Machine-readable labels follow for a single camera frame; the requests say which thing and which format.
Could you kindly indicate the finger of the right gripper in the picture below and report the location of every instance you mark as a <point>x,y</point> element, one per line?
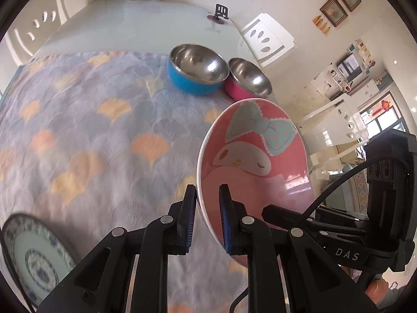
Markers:
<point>287,219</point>

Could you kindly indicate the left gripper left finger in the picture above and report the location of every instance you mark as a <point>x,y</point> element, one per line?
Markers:
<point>128,268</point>

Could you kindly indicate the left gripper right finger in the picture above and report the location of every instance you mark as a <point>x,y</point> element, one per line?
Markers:
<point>287,270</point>

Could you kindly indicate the large floral black-rimmed plate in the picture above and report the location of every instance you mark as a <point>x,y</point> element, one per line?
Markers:
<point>41,258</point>

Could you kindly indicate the pink cartoon ceramic bowl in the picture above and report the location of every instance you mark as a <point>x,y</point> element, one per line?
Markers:
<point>254,148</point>

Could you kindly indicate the pink steel bowl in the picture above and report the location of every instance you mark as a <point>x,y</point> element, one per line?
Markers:
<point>246,80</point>

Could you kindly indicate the blue steel bowl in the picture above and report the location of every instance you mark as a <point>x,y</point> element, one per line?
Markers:
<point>196,69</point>

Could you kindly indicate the right hand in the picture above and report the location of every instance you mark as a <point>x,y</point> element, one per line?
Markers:
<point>377,289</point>

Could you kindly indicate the patterned fan-motif tablecloth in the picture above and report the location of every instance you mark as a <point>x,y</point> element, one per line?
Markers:
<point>99,140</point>

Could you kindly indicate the white chair right side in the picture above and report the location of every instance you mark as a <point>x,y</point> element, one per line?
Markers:
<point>267,39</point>

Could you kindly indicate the white chair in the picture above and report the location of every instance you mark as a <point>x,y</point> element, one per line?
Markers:
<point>267,39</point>
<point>33,26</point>

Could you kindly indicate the black phone stand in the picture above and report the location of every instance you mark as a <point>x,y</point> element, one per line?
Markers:
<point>220,15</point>

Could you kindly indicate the white chair left side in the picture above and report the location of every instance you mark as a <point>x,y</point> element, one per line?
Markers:
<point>33,26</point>

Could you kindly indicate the framed picture on wall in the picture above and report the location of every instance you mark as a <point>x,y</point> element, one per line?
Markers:
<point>334,12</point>

